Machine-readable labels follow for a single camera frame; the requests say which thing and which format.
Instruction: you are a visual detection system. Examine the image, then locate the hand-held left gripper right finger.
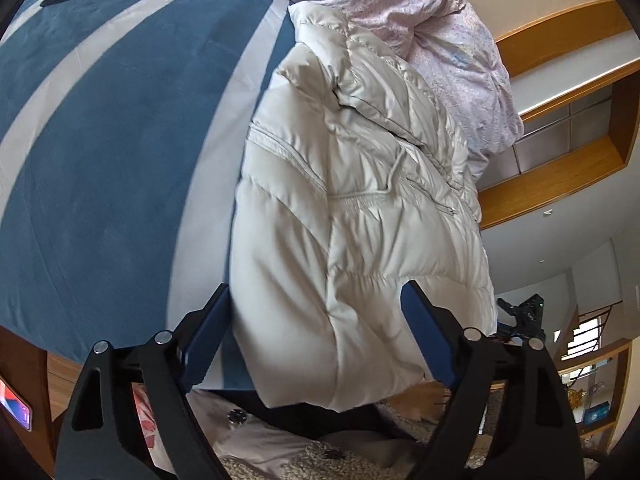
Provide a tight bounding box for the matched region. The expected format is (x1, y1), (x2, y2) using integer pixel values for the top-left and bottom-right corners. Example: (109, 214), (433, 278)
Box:
(400, 281), (587, 480)

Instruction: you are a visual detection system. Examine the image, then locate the blue box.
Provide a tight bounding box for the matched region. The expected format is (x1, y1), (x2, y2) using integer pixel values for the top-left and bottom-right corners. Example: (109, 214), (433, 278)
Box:
(582, 402), (612, 425)

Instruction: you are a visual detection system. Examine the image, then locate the wooden stair railing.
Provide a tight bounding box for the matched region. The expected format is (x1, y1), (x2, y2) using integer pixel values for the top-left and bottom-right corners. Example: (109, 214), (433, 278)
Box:
(555, 300), (626, 361)

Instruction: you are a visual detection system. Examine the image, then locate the wooden headboard shelf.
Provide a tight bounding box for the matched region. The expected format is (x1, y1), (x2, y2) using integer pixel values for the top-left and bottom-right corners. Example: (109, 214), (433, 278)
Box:
(475, 0), (640, 231)

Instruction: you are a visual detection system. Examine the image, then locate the white puffer jacket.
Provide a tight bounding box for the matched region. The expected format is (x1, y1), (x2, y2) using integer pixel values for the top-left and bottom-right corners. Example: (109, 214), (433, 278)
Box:
(229, 1), (498, 413)

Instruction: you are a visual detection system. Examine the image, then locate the black camera tripod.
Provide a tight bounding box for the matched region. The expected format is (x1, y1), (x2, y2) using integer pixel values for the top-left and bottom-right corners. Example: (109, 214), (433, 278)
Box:
(497, 294), (546, 346)

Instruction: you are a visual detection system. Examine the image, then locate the pink floral quilt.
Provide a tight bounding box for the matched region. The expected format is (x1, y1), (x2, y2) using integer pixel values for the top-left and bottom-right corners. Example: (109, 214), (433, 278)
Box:
(230, 0), (523, 181)

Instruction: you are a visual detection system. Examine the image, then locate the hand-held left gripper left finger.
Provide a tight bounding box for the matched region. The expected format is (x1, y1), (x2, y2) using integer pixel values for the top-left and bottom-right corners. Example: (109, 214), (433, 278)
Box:
(54, 283), (232, 480)

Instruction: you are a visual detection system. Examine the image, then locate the smartphone with red screen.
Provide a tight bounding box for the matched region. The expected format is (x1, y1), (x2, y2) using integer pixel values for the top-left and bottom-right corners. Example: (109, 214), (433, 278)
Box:
(0, 377), (33, 433)

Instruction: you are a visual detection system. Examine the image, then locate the blue striped bed sheet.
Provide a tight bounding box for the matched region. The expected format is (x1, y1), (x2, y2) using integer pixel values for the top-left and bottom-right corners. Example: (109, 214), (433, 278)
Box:
(0, 0), (301, 391)

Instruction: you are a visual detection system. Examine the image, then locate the person's pink pajamas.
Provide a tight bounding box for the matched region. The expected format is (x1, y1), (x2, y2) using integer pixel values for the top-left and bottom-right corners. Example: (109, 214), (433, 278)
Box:
(132, 385), (401, 480)

